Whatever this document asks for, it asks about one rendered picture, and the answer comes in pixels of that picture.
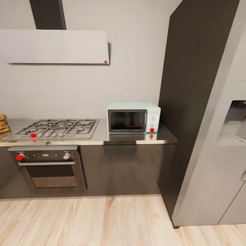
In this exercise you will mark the fridge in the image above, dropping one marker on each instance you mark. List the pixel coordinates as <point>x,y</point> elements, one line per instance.
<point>203,104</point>

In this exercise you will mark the range hood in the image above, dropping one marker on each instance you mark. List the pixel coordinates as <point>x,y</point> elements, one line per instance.
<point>51,42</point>

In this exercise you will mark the burner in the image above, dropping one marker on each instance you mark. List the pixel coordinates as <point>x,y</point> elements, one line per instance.
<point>56,129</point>

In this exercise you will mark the oven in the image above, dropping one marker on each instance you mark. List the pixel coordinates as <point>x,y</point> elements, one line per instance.
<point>50,169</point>

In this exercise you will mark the microwave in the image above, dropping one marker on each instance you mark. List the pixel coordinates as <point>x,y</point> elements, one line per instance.
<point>132,117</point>

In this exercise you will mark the popcorn bag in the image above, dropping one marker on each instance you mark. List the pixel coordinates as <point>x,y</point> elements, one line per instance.
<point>3,123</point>

